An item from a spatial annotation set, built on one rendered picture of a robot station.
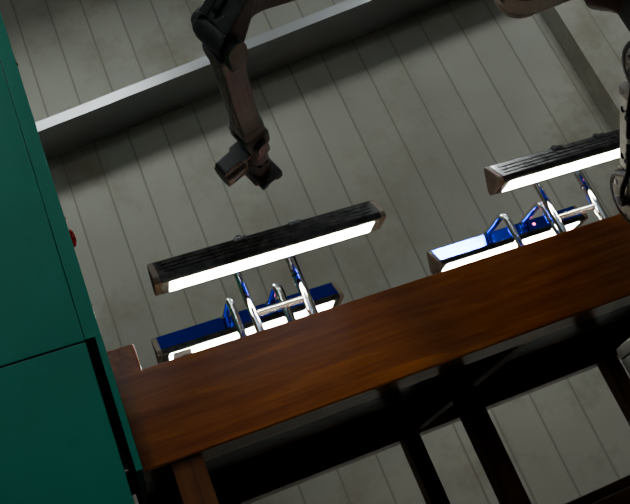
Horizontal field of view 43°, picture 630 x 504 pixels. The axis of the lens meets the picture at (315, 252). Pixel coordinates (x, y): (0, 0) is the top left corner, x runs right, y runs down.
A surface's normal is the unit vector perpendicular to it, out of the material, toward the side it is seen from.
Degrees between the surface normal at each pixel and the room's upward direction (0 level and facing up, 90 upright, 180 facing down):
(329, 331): 90
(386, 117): 90
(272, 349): 90
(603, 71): 90
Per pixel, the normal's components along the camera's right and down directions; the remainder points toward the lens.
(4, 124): 0.16, -0.42
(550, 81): -0.09, -0.33
